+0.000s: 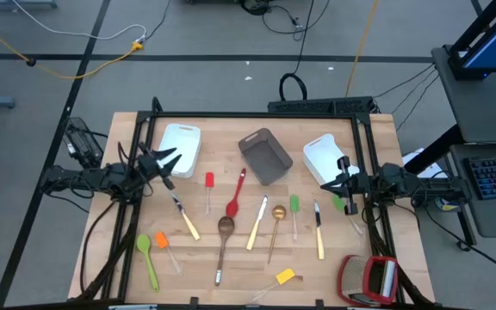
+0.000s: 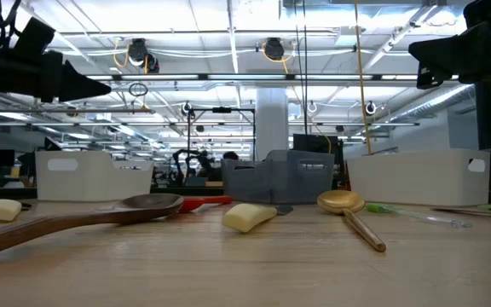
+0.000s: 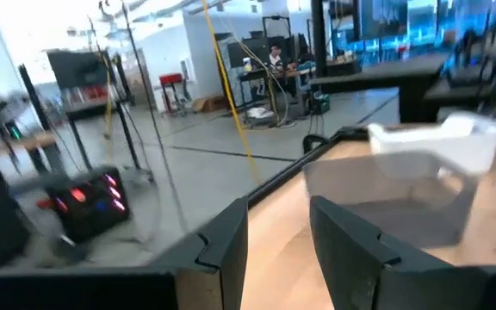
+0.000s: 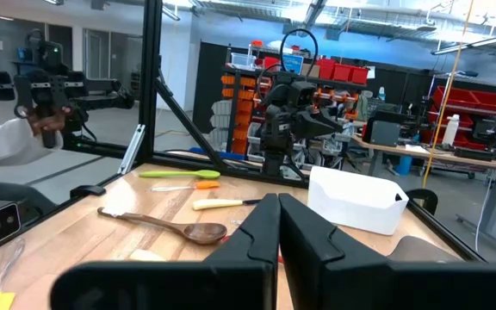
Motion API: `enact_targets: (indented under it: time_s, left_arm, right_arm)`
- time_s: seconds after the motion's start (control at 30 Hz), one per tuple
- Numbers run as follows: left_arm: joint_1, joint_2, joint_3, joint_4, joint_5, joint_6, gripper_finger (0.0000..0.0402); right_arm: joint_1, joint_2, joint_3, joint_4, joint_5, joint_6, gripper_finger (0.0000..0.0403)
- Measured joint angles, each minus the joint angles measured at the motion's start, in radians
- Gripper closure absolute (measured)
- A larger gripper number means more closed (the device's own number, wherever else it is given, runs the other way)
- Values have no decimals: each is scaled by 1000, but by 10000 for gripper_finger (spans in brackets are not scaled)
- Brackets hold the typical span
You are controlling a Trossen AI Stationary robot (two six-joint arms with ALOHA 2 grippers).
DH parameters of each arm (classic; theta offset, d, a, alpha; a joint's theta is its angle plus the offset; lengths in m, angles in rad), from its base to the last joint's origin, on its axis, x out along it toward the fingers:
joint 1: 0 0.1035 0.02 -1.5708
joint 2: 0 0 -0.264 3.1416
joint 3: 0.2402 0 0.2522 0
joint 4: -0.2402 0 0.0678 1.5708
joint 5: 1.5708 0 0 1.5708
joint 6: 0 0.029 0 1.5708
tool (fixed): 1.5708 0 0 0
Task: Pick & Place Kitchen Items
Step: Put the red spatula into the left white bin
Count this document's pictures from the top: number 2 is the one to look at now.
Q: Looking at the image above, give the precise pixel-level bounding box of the white plastic bin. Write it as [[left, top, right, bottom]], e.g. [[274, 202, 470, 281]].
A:
[[35, 149, 155, 203], [346, 148, 491, 207]]

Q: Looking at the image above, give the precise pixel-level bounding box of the yellow hanging cable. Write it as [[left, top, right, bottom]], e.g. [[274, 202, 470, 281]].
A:
[[352, 0, 373, 156]]

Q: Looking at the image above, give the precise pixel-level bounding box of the grey plastic bin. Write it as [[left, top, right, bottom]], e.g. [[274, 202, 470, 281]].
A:
[[221, 148, 336, 206]]

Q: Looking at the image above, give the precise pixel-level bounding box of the gold metal spoon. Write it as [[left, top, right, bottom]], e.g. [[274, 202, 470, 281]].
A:
[[316, 189, 388, 253]]

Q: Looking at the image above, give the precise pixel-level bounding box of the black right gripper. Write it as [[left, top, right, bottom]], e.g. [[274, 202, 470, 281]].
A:
[[407, 19, 491, 90]]

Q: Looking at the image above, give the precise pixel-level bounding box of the white building column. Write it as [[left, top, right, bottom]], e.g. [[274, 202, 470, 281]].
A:
[[255, 87, 290, 162]]

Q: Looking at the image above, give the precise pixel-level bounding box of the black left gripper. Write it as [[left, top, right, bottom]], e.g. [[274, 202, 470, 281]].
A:
[[0, 45, 113, 103]]

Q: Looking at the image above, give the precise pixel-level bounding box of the dark wooden spoon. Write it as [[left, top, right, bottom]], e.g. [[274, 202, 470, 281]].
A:
[[0, 193, 185, 262]]

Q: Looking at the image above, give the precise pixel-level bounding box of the person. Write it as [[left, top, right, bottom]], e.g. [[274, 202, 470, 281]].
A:
[[205, 150, 241, 181]]

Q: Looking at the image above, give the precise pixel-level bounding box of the black hanging cable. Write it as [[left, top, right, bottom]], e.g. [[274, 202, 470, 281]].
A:
[[293, 0, 309, 136]]

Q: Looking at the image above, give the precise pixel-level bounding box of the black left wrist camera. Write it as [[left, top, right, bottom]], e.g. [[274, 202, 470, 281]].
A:
[[13, 16, 57, 66]]

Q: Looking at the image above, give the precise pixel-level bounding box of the black ceiling cable reel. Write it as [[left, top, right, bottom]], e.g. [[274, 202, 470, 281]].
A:
[[263, 37, 286, 62], [125, 37, 161, 75]]

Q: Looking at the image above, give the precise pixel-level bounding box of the long ceiling light strip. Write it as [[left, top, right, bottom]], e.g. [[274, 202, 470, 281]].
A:
[[85, 73, 459, 82]]

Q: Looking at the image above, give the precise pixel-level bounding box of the silver air duct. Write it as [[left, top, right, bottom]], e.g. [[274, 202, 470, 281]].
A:
[[388, 83, 477, 125]]

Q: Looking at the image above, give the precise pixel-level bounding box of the black background stand frame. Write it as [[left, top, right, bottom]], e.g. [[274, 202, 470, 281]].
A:
[[186, 106, 257, 188]]

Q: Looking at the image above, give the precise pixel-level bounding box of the red silicone spoon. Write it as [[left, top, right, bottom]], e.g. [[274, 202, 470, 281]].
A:
[[178, 194, 234, 214]]

